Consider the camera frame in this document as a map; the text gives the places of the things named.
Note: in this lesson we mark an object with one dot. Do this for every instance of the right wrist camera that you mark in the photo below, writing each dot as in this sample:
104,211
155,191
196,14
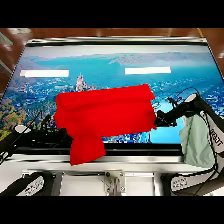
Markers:
173,101

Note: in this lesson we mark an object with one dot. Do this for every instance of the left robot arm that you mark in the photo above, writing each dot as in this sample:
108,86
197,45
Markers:
16,138

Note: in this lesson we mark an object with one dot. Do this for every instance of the red T-shirt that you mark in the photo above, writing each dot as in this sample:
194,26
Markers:
106,113

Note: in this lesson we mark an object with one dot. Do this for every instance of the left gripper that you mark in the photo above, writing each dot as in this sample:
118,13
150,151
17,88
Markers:
55,137

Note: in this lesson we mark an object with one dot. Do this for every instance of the pale green garment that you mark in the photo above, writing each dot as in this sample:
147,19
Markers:
196,141

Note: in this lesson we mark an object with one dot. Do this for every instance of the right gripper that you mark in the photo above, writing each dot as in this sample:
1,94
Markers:
168,117

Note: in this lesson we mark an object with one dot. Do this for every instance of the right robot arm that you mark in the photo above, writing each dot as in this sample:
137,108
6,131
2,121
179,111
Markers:
203,106

